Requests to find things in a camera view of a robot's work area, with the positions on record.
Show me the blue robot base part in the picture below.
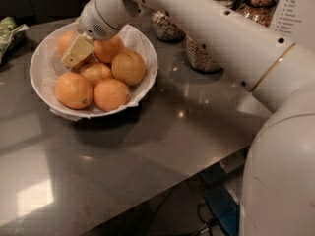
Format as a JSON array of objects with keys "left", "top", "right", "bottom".
[{"left": 205, "top": 185, "right": 240, "bottom": 236}]

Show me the right glass cereal jar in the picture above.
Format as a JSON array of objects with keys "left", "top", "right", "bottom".
[{"left": 237, "top": 0, "right": 276, "bottom": 27}]

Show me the white allergen info card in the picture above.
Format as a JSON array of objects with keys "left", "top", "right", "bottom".
[{"left": 270, "top": 0, "right": 315, "bottom": 51}]

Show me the front glass cereal jar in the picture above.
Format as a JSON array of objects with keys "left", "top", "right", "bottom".
[{"left": 186, "top": 36, "right": 221, "bottom": 73}]

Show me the white bowl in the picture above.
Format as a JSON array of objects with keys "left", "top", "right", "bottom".
[{"left": 30, "top": 18, "right": 158, "bottom": 120}]

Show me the green snack packet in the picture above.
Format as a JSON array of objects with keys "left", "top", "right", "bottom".
[{"left": 0, "top": 17, "right": 29, "bottom": 64}]

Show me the black cable on floor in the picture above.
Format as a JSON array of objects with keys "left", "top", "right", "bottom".
[{"left": 186, "top": 177, "right": 218, "bottom": 236}]

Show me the white paper bowl liner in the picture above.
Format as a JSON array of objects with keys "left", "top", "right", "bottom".
[{"left": 38, "top": 21, "right": 156, "bottom": 122}]

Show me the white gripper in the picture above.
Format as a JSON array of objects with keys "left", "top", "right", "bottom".
[{"left": 61, "top": 0, "right": 126, "bottom": 67}]

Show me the orange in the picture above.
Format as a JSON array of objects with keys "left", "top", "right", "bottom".
[
  {"left": 94, "top": 79, "right": 130, "bottom": 111},
  {"left": 57, "top": 30, "right": 92, "bottom": 68},
  {"left": 55, "top": 72, "right": 94, "bottom": 109},
  {"left": 111, "top": 49, "right": 147, "bottom": 87},
  {"left": 80, "top": 61, "right": 112, "bottom": 87},
  {"left": 94, "top": 35, "right": 124, "bottom": 64}
]

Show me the left glass cereal jar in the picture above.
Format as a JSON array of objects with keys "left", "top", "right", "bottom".
[{"left": 152, "top": 11, "right": 185, "bottom": 42}]

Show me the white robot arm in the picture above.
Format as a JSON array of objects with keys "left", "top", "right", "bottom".
[{"left": 78, "top": 0, "right": 315, "bottom": 236}]

